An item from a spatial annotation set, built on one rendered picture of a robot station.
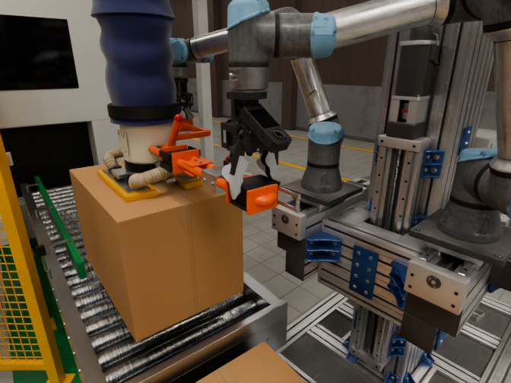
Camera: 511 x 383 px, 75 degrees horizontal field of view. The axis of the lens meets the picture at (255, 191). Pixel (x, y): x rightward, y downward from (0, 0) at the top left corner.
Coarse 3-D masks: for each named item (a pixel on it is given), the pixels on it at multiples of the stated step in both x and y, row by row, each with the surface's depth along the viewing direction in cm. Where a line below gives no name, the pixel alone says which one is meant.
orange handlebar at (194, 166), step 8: (184, 128) 147; (192, 128) 140; (200, 128) 136; (184, 136) 125; (192, 136) 127; (200, 136) 129; (152, 152) 105; (184, 160) 90; (192, 160) 88; (200, 160) 88; (208, 160) 88; (184, 168) 88; (192, 168) 84; (200, 168) 83; (192, 176) 85; (200, 176) 81; (216, 184) 76; (224, 184) 73; (272, 192) 67; (256, 200) 65; (264, 200) 65; (272, 200) 65
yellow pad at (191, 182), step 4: (176, 176) 116; (180, 176) 114; (184, 176) 114; (176, 180) 113; (180, 180) 112; (184, 180) 112; (188, 180) 111; (192, 180) 112; (196, 180) 112; (200, 180) 112; (180, 184) 111; (184, 184) 109; (188, 184) 109; (192, 184) 110; (196, 184) 111; (200, 184) 112; (188, 188) 110
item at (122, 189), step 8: (104, 176) 116; (112, 176) 114; (128, 176) 106; (112, 184) 109; (120, 184) 107; (128, 184) 107; (120, 192) 102; (128, 192) 100; (136, 192) 101; (144, 192) 101; (152, 192) 102; (128, 200) 98; (136, 200) 100
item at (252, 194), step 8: (248, 176) 72; (256, 176) 72; (248, 184) 67; (256, 184) 67; (264, 184) 67; (272, 184) 67; (248, 192) 64; (256, 192) 65; (264, 192) 66; (232, 200) 71; (240, 200) 69; (248, 200) 64; (240, 208) 68; (248, 208) 65; (256, 208) 66; (264, 208) 67
